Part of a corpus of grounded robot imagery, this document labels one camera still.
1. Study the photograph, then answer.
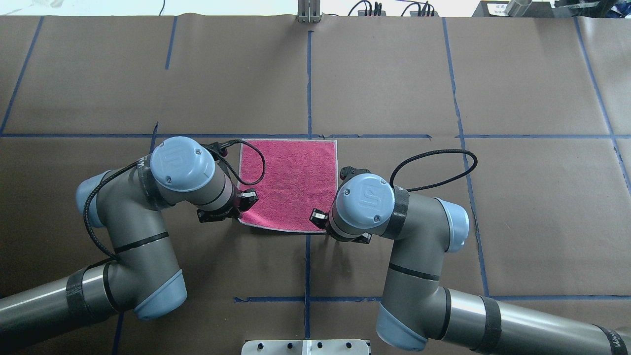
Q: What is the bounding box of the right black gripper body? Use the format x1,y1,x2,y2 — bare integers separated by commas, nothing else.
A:
325,166,373,245

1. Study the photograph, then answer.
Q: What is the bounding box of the pink towel white edge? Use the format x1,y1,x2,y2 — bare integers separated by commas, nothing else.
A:
238,139,338,234

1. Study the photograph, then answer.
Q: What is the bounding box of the black box with label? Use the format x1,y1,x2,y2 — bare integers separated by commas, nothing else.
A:
471,0,554,18

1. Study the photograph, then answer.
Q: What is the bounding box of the steel metal cup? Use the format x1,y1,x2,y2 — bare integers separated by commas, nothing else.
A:
504,0,533,18

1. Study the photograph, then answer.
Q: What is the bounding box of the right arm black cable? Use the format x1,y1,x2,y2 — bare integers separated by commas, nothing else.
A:
389,149,479,193

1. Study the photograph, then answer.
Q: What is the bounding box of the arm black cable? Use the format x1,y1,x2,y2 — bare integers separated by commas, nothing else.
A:
83,140,267,262
389,149,479,193

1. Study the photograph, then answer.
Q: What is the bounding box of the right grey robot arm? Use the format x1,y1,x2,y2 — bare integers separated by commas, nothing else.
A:
310,166,630,355

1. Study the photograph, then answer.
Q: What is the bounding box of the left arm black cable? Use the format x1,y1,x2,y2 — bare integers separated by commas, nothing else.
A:
83,140,267,262

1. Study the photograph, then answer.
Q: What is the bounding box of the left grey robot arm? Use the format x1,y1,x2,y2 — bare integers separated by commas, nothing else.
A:
1,136,258,355

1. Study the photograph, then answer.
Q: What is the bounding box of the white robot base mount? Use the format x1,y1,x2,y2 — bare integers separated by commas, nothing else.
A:
241,339,372,355

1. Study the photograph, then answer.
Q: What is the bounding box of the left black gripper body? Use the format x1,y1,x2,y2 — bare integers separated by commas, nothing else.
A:
197,142,244,223

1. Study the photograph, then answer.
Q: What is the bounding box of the aluminium profile post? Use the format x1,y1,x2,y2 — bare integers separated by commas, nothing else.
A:
297,0,322,23

